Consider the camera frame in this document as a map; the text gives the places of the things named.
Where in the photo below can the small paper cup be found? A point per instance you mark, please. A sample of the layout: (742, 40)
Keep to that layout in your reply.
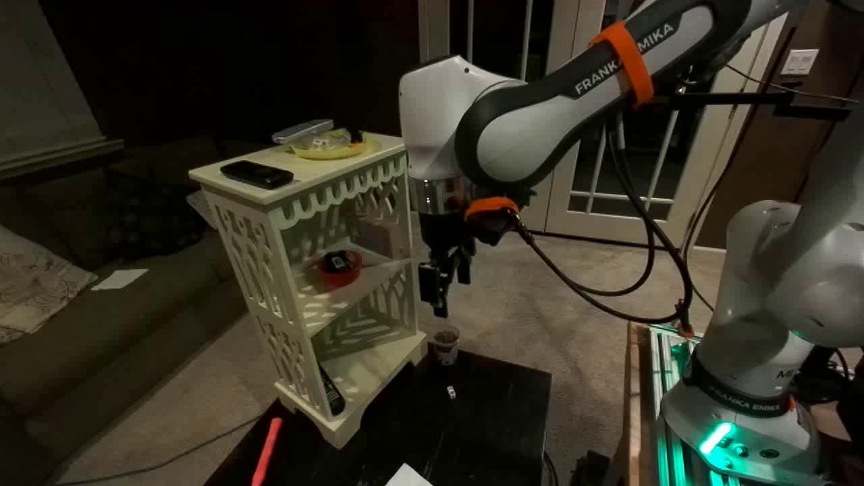
(445, 348)

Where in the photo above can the small black round object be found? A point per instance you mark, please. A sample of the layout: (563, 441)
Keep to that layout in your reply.
(336, 263)

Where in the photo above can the black remote control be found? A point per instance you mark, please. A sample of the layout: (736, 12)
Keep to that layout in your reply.
(329, 391)

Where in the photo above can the white wall plate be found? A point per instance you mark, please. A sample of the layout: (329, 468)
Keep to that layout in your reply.
(800, 59)

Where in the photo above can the wooden base frame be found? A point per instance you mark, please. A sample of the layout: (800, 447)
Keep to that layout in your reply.
(636, 405)

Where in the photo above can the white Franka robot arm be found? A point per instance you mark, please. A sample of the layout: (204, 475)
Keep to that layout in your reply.
(540, 125)

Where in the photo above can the black camera stand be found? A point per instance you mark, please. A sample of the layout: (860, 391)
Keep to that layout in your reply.
(810, 101)

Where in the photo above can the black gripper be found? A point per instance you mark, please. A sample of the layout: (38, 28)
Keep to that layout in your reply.
(445, 225)

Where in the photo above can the red bowl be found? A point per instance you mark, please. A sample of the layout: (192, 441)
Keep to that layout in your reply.
(339, 276)

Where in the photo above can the metal mounting rails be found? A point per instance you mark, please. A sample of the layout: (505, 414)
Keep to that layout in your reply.
(671, 441)

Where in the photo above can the small white dotted block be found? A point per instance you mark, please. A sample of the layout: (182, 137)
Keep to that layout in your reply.
(448, 390)

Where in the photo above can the grey fabric couch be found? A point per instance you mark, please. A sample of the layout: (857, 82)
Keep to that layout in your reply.
(109, 340)

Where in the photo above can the patterned cushion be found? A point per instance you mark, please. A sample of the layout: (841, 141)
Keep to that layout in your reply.
(36, 283)

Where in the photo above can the white lattice shelf unit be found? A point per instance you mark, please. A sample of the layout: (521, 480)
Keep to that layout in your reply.
(341, 168)

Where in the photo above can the white paper sheet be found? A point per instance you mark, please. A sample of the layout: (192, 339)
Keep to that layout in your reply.
(120, 279)
(405, 475)

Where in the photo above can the black phone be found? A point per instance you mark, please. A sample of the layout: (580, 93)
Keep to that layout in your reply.
(256, 174)

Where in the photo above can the red stick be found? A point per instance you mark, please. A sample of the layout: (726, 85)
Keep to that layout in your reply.
(265, 453)

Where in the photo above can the white french double door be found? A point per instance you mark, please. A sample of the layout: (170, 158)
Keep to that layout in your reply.
(575, 212)

